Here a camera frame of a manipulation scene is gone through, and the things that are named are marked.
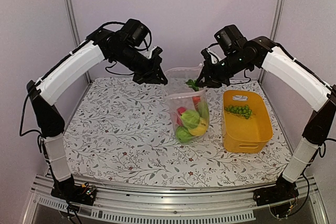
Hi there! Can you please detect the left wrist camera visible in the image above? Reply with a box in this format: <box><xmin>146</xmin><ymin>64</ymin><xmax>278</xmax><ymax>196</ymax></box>
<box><xmin>120</xmin><ymin>19</ymin><xmax>163</xmax><ymax>59</ymax></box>

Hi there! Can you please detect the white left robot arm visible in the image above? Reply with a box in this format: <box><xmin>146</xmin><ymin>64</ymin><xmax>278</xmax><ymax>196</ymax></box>
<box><xmin>27</xmin><ymin>41</ymin><xmax>212</xmax><ymax>200</ymax></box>

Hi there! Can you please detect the green grape bunch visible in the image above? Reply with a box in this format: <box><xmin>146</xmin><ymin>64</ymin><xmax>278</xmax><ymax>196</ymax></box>
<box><xmin>224</xmin><ymin>105</ymin><xmax>254</xmax><ymax>119</ymax></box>

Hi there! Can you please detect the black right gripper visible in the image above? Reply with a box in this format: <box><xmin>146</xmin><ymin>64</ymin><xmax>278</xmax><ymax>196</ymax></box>
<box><xmin>195</xmin><ymin>49</ymin><xmax>252</xmax><ymax>88</ymax></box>

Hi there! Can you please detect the green guava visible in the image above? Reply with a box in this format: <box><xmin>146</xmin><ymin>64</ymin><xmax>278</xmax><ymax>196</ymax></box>
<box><xmin>175</xmin><ymin>126</ymin><xmax>194</xmax><ymax>143</ymax></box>
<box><xmin>180</xmin><ymin>110</ymin><xmax>200</xmax><ymax>129</ymax></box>

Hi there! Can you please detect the clear zip top bag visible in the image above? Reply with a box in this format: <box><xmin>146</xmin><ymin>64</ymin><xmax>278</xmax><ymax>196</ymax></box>
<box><xmin>163</xmin><ymin>64</ymin><xmax>207</xmax><ymax>142</ymax></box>

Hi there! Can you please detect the left aluminium post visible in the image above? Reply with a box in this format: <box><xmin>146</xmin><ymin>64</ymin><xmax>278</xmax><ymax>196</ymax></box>
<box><xmin>59</xmin><ymin>0</ymin><xmax>91</xmax><ymax>83</ymax></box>

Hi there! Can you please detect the red apple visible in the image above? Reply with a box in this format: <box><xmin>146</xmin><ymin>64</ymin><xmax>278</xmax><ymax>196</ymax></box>
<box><xmin>176</xmin><ymin>106</ymin><xmax>186</xmax><ymax>126</ymax></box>

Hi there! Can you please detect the aluminium front rail frame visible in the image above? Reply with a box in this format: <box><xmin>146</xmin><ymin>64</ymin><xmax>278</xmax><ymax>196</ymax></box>
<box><xmin>22</xmin><ymin>175</ymin><xmax>330</xmax><ymax>223</ymax></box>

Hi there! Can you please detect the aluminium post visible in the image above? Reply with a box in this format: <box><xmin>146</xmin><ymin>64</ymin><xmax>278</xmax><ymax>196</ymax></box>
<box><xmin>258</xmin><ymin>0</ymin><xmax>289</xmax><ymax>83</ymax></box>
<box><xmin>59</xmin><ymin>0</ymin><xmax>91</xmax><ymax>83</ymax></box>

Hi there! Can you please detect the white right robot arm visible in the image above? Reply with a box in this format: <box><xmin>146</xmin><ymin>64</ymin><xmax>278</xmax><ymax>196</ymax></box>
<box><xmin>196</xmin><ymin>36</ymin><xmax>335</xmax><ymax>201</ymax></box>

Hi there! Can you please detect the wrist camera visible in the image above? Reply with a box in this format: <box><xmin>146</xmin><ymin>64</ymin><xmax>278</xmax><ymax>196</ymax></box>
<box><xmin>201</xmin><ymin>25</ymin><xmax>247</xmax><ymax>64</ymax></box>
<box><xmin>120</xmin><ymin>19</ymin><xmax>163</xmax><ymax>59</ymax></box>

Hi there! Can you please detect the yellow lemon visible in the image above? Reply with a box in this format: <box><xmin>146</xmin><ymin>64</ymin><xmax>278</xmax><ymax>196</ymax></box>
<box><xmin>188</xmin><ymin>118</ymin><xmax>208</xmax><ymax>136</ymax></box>

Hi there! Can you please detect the orange carrot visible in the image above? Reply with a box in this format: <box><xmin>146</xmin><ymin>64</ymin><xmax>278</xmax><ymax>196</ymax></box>
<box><xmin>185</xmin><ymin>78</ymin><xmax>203</xmax><ymax>106</ymax></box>

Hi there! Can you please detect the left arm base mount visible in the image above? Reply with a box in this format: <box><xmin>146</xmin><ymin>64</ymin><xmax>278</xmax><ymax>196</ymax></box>
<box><xmin>51</xmin><ymin>177</ymin><xmax>97</xmax><ymax>206</ymax></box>

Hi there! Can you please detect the right aluminium post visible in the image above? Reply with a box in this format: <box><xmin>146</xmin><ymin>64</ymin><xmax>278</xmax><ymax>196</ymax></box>
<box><xmin>258</xmin><ymin>0</ymin><xmax>289</xmax><ymax>83</ymax></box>

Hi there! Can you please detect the yellow plastic basket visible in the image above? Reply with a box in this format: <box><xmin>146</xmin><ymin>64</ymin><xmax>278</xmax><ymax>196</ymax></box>
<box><xmin>222</xmin><ymin>90</ymin><xmax>273</xmax><ymax>153</ymax></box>

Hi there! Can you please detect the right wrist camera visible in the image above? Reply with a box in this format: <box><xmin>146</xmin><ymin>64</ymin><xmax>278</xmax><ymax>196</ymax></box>
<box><xmin>201</xmin><ymin>25</ymin><xmax>247</xmax><ymax>64</ymax></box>

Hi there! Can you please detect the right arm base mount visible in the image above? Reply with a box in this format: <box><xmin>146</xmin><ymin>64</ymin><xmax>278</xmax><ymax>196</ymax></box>
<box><xmin>253</xmin><ymin>176</ymin><xmax>299</xmax><ymax>218</ymax></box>

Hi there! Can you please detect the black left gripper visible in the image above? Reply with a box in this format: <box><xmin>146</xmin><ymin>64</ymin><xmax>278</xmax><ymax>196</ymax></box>
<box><xmin>112</xmin><ymin>45</ymin><xmax>169</xmax><ymax>84</ymax></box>

